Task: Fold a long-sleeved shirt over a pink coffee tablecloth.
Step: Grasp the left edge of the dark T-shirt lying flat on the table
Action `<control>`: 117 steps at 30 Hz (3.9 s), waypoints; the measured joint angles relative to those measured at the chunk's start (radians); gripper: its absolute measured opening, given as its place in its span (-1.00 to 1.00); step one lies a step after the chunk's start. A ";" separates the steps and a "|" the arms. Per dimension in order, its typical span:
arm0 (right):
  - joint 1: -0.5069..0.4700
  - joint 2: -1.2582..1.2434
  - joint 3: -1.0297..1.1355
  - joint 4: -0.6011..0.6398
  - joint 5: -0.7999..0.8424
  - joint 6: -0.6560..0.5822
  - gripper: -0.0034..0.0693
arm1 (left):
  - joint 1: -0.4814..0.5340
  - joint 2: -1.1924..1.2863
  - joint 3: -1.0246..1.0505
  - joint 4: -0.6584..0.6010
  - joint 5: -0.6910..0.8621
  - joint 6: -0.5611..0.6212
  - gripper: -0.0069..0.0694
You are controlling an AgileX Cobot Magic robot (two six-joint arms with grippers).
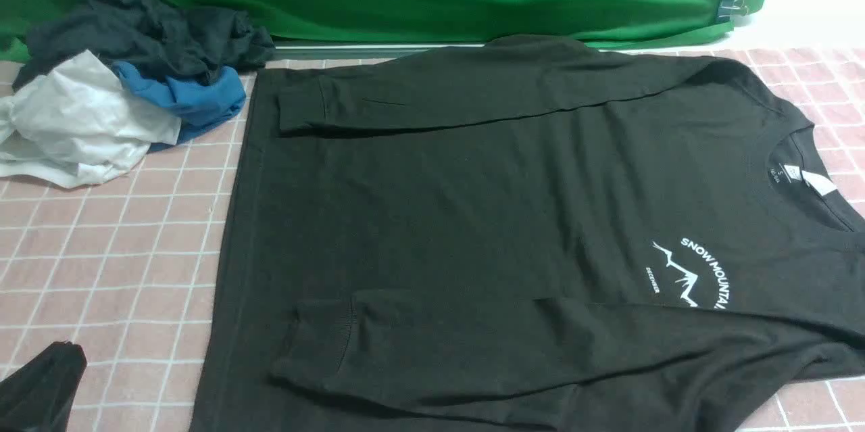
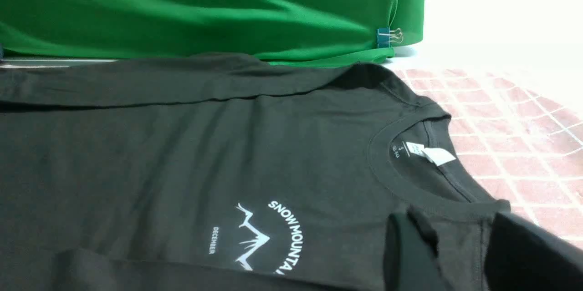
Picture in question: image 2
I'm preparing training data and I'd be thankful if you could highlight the blue binder clip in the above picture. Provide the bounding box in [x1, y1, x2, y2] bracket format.
[376, 27, 404, 48]

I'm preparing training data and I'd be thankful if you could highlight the green backdrop cloth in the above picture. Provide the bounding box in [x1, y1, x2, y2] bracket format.
[0, 0, 424, 67]

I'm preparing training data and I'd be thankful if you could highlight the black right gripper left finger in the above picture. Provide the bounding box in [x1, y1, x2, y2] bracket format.
[384, 207, 449, 291]

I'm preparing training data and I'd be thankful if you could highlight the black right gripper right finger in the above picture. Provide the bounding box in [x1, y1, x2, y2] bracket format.
[484, 212, 583, 291]

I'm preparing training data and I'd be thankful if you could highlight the pink checkered tablecloth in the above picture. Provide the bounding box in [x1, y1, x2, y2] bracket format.
[396, 68, 583, 248]

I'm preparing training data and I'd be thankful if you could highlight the gray long-sleeve top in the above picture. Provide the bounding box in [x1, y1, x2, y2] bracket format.
[1, 54, 510, 291]

